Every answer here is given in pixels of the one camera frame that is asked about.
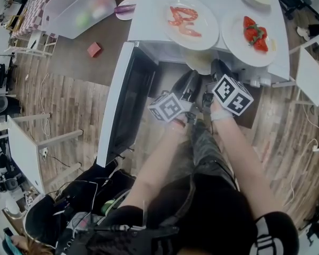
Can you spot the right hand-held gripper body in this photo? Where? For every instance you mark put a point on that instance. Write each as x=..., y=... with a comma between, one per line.
x=228, y=94

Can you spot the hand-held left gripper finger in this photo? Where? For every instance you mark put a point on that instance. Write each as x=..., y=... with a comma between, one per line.
x=196, y=82
x=182, y=84

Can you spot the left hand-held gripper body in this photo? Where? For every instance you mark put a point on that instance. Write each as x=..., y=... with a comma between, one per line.
x=166, y=108

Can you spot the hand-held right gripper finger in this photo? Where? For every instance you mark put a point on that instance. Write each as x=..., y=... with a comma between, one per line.
x=219, y=69

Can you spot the plain white food plate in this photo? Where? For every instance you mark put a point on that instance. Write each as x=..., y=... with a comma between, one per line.
x=195, y=68

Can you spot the white microwave oven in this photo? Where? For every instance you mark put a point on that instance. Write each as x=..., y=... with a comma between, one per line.
x=149, y=15

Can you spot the person's left forearm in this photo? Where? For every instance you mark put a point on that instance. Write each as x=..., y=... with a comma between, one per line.
x=159, y=163

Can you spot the person's right forearm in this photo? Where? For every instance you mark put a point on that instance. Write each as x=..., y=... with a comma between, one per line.
x=239, y=155

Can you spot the person's right hand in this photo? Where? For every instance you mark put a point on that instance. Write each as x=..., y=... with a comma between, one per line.
x=219, y=108

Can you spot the grey wristband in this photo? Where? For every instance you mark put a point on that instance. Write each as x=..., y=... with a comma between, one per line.
x=222, y=115

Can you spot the white strawberry plate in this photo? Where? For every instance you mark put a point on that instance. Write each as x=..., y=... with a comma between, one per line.
x=234, y=44

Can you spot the red strawberry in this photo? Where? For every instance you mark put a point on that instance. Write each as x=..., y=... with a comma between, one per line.
x=261, y=44
x=251, y=33
x=248, y=21
x=263, y=32

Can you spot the cluster of orange shrimps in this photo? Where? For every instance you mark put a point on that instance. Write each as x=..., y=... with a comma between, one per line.
x=187, y=31

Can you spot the white shrimp plate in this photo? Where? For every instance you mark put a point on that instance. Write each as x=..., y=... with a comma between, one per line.
x=204, y=17

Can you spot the person's camouflage trousers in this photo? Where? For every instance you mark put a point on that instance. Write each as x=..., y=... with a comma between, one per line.
x=207, y=153

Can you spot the white folding chair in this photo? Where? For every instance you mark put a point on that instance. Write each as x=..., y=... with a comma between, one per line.
x=309, y=73

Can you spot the small white eggplant plate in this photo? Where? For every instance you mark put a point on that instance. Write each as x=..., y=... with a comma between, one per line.
x=126, y=16

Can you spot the small red box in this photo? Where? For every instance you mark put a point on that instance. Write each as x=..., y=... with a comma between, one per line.
x=94, y=49

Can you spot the purple eggplant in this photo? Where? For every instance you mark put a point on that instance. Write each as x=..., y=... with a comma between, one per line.
x=125, y=8

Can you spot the black wheeled office chair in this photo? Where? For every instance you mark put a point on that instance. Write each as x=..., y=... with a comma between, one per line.
x=292, y=1

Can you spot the white power adapter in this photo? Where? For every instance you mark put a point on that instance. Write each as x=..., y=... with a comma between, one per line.
x=316, y=148

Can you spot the white red toy item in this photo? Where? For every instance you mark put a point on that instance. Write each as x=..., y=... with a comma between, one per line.
x=99, y=9

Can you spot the green toy fruit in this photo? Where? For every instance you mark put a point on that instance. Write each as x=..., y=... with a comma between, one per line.
x=82, y=18

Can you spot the person's black t-shirt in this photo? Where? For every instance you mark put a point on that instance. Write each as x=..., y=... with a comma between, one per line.
x=215, y=216

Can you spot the white power strip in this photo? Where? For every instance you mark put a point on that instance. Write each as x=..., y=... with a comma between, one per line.
x=43, y=153

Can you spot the clear plastic storage bin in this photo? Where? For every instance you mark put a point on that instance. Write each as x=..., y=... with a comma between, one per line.
x=61, y=15

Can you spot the black chest-mounted rig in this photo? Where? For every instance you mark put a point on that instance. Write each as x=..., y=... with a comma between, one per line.
x=117, y=240

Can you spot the white side table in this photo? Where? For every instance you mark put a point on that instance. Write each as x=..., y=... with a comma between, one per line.
x=24, y=147

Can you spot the white slatted chair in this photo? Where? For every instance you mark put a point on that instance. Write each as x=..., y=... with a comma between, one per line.
x=33, y=40

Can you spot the pink checkered tablecloth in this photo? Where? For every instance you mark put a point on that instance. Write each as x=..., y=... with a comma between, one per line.
x=34, y=12

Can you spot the grey black office chair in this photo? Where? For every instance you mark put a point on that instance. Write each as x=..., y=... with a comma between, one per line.
x=0, y=104

